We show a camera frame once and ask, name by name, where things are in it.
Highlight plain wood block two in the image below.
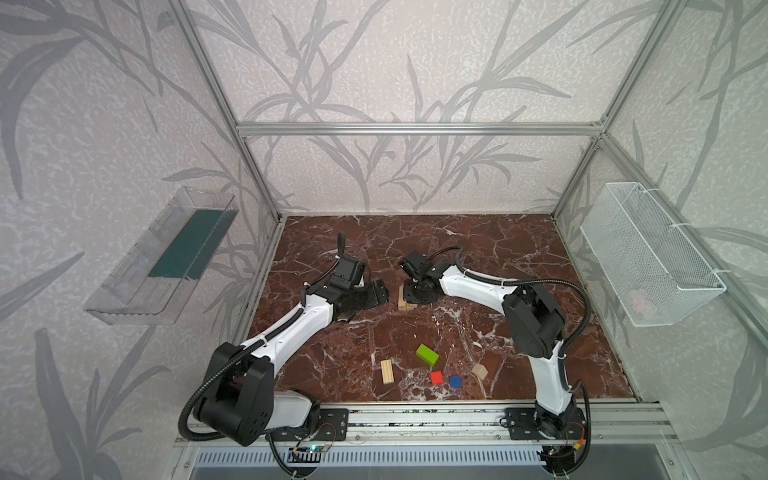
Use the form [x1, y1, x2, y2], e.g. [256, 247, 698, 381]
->
[398, 285, 409, 311]

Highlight green block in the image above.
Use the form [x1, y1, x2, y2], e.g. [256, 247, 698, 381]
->
[416, 344, 440, 367]

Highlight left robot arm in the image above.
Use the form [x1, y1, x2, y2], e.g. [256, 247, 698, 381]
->
[177, 254, 389, 446]

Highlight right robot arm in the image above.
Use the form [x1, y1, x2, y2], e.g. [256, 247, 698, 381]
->
[400, 251, 592, 428]

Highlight wide striped wood block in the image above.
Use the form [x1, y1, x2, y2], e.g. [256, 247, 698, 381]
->
[380, 359, 395, 385]

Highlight red cube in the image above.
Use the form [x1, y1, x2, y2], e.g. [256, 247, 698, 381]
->
[430, 371, 444, 385]

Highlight small wood cube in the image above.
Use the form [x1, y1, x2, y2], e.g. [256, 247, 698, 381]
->
[471, 363, 488, 382]

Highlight clear plastic bin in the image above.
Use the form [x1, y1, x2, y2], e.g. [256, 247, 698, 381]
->
[84, 187, 239, 325]

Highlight pink object in basket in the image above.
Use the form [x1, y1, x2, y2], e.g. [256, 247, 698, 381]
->
[627, 289, 655, 315]

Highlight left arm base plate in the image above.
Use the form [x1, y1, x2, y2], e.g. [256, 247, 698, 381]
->
[271, 407, 350, 443]

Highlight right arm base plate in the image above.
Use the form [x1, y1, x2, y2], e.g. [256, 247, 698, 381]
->
[500, 407, 589, 442]

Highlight aluminium frame crossbar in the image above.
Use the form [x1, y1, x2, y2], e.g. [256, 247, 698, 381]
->
[236, 122, 602, 137]

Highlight white wire basket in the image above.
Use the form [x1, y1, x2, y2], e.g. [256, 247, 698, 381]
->
[580, 182, 727, 328]

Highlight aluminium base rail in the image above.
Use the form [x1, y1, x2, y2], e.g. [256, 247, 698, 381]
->
[173, 401, 679, 448]

